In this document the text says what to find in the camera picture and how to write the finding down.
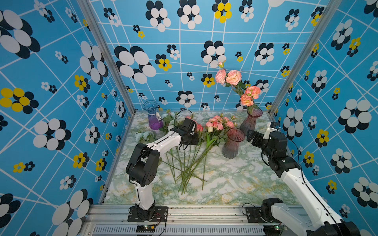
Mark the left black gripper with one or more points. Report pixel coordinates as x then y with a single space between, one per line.
196 140

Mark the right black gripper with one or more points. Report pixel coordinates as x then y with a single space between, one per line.
259 137

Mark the blue purple glass vase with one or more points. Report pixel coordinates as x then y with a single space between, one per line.
154 119

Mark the pink peony flower stem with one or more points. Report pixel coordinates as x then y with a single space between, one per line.
231 78

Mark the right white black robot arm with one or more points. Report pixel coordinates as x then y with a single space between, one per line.
323 220

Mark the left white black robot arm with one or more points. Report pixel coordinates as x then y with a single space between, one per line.
143 165

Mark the pile of artificial flowers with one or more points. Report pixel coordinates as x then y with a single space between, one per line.
183 148

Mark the rear pink grey glass vase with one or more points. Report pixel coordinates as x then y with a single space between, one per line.
249 122

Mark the pink grey glass vase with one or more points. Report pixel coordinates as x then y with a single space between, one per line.
249 122
234 137

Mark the front pink grey glass vase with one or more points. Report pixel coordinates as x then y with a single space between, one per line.
234 137

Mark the right controller circuit board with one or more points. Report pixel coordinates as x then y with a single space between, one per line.
275 230

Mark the controller circuit board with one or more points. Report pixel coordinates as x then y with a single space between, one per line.
145 229
275 230

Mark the left controller circuit board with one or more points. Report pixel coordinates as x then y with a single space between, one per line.
145 229

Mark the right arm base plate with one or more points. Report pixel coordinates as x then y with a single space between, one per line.
255 214

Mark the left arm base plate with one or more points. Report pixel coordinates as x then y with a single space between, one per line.
155 214

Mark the aluminium front rail frame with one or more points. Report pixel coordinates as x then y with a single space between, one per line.
112 220

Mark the right corner aluminium post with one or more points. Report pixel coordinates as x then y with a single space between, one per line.
313 39

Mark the corner aluminium post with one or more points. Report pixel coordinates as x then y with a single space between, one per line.
85 7
313 39

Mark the left corner aluminium post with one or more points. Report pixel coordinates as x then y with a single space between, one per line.
85 7

